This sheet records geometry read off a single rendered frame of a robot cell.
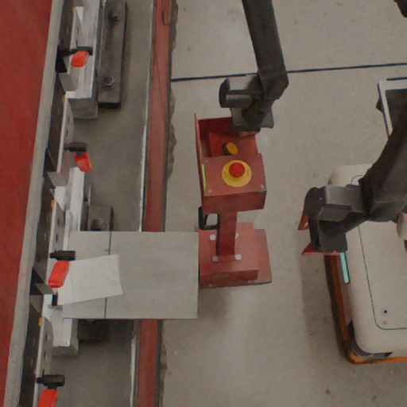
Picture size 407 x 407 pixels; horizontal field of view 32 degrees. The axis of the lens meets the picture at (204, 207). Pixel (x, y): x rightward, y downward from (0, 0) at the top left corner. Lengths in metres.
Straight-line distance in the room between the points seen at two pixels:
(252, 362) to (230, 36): 1.30
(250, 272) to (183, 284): 0.97
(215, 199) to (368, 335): 0.69
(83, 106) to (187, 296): 0.54
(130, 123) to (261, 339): 1.00
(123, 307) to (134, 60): 0.68
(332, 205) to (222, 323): 1.23
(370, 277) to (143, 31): 1.00
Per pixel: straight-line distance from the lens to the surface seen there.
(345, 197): 1.26
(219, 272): 2.34
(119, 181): 1.64
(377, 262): 2.24
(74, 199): 1.53
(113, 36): 1.81
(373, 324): 2.18
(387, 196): 1.21
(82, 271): 1.43
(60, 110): 1.26
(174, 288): 1.40
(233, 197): 1.73
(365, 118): 2.78
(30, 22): 1.10
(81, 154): 1.28
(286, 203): 2.57
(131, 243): 1.44
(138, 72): 1.78
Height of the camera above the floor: 2.34
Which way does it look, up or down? 67 degrees down
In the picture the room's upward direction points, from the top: 1 degrees counter-clockwise
